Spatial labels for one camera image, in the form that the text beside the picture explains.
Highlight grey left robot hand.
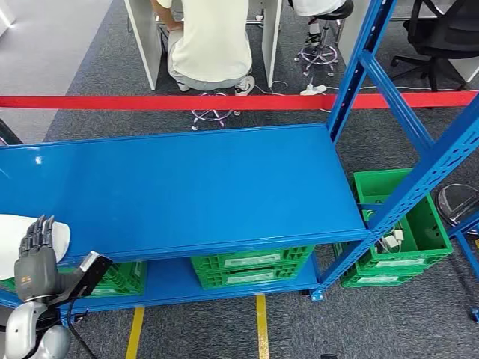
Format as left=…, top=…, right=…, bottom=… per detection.
left=14, top=215, right=76, bottom=303

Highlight white curved panel part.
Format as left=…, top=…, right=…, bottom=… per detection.
left=0, top=214, right=71, bottom=281

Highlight blue metal shelf rack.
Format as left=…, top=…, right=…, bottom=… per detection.
left=447, top=210, right=479, bottom=323
left=0, top=0, right=479, bottom=318

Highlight red barrier belt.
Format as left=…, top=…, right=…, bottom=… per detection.
left=0, top=90, right=479, bottom=112

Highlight chrome base stool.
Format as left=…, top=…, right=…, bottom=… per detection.
left=190, top=91, right=241, bottom=132

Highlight person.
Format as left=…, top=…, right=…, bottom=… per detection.
left=149, top=0, right=256, bottom=96
left=288, top=0, right=347, bottom=48

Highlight white power strip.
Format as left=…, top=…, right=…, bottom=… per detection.
left=299, top=76, right=328, bottom=96

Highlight black seat chrome stool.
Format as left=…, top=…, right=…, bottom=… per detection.
left=293, top=0, right=354, bottom=79

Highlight chrome barrier stanchion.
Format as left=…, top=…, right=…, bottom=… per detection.
left=437, top=183, right=479, bottom=236

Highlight black office chair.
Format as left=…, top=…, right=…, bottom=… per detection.
left=391, top=0, right=479, bottom=93

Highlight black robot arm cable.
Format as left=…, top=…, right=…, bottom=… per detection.
left=65, top=297, right=99, bottom=359

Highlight dark barrier post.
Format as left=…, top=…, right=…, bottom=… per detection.
left=0, top=117, right=23, bottom=147

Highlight white charger with cable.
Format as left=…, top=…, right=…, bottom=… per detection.
left=379, top=225, right=406, bottom=254

